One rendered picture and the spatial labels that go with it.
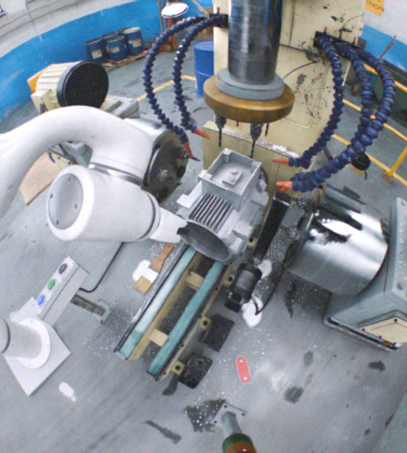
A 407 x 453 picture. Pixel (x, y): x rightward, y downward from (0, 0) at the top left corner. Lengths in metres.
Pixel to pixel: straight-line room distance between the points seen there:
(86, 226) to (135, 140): 0.11
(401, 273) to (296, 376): 0.44
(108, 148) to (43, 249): 0.83
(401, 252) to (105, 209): 0.57
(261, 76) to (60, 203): 0.36
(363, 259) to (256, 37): 0.47
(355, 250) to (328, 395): 0.50
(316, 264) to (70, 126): 0.50
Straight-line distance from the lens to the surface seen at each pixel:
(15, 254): 1.18
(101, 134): 0.26
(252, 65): 0.41
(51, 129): 0.24
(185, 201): 0.57
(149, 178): 0.64
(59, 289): 0.58
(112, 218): 0.26
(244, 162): 0.59
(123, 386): 0.79
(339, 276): 0.55
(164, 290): 0.64
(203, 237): 0.66
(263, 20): 0.40
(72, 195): 0.25
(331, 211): 0.51
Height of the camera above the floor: 1.53
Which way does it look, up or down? 59 degrees down
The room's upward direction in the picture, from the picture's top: 3 degrees counter-clockwise
